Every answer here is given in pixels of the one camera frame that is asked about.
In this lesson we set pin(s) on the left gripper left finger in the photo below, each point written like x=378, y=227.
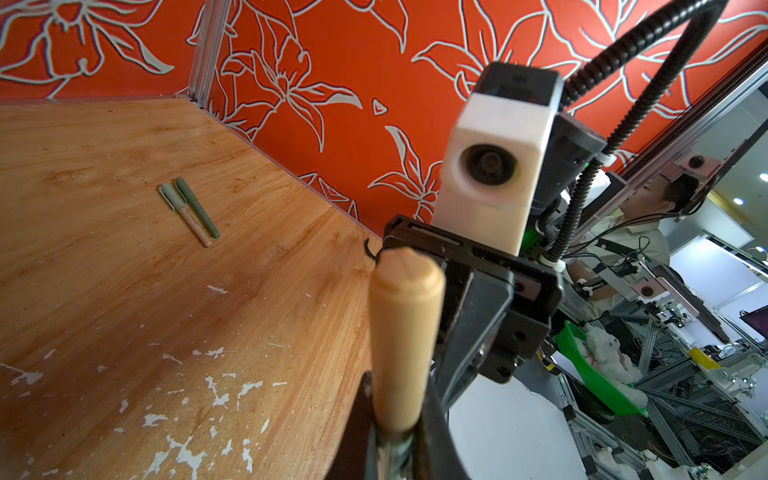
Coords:
x=357, y=454

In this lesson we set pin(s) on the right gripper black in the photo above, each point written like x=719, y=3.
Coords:
x=497, y=307

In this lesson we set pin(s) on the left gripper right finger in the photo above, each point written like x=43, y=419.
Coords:
x=434, y=455

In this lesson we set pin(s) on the beige pen cap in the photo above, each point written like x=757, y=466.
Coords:
x=406, y=294

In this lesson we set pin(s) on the light green pen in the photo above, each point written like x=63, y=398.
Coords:
x=394, y=454

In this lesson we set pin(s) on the white plush toy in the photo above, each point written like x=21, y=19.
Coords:
x=616, y=367

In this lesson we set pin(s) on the green plastic basket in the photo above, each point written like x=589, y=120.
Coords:
x=571, y=344

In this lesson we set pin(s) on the seated person outside cell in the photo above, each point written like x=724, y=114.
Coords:
x=636, y=224

